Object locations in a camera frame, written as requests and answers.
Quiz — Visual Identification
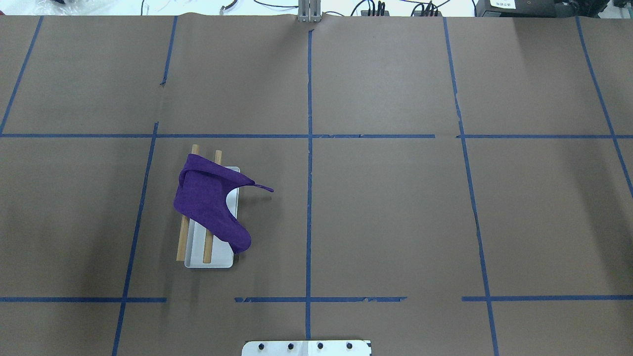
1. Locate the aluminium frame post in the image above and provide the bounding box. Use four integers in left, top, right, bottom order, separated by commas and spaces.
298, 0, 322, 23

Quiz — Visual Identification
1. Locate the black box with label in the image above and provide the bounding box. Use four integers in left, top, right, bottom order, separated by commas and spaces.
475, 0, 581, 18

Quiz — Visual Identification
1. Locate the purple towel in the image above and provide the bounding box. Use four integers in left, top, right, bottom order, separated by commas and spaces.
173, 154, 273, 253

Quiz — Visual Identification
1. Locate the white pillar with base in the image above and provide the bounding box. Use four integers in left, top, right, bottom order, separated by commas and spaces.
241, 340, 372, 356

